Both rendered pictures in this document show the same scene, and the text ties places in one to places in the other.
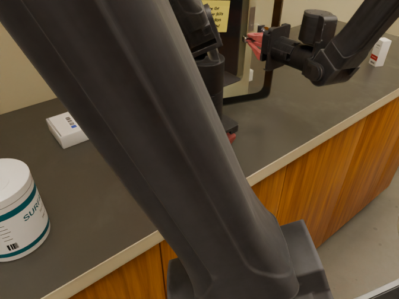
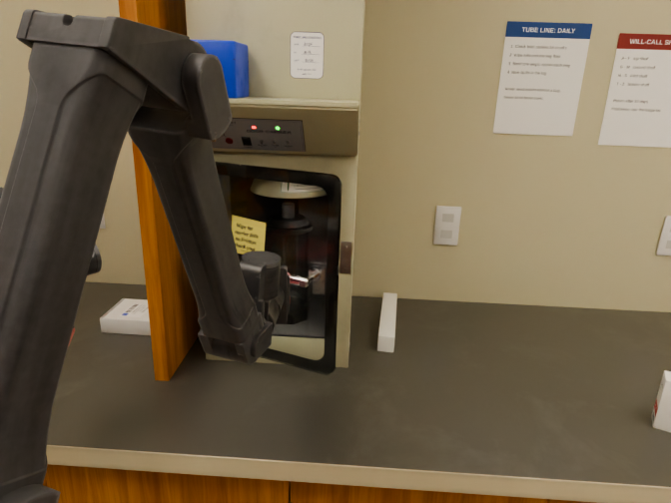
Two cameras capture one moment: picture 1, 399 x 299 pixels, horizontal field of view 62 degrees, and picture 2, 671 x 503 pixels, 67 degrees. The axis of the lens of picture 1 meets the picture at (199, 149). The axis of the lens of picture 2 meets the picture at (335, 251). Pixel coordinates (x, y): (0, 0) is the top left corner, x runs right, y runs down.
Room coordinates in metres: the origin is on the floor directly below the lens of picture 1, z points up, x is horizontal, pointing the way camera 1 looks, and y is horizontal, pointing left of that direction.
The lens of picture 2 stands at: (0.26, -0.78, 1.55)
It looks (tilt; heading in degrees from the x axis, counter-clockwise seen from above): 19 degrees down; 41
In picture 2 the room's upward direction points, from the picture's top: 2 degrees clockwise
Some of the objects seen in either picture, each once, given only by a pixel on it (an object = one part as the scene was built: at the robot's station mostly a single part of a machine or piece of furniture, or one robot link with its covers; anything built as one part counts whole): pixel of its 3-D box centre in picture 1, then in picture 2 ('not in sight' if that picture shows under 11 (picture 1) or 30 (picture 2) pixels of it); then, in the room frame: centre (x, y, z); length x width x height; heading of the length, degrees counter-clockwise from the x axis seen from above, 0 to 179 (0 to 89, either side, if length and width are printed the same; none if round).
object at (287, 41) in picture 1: (285, 50); (265, 300); (0.75, -0.20, 1.20); 0.07 x 0.07 x 0.10; 39
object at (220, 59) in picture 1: (205, 71); not in sight; (0.48, -0.01, 1.27); 0.07 x 0.06 x 0.07; 4
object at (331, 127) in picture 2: not in sight; (269, 128); (0.88, -0.08, 1.46); 0.32 x 0.12 x 0.10; 128
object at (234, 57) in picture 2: not in sight; (214, 69); (0.82, 0.00, 1.56); 0.10 x 0.10 x 0.09; 38
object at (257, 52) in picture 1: (262, 40); not in sight; (0.81, -0.16, 1.20); 0.09 x 0.07 x 0.07; 39
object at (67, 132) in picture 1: (81, 124); (142, 316); (0.81, 0.34, 0.96); 0.16 x 0.12 x 0.04; 128
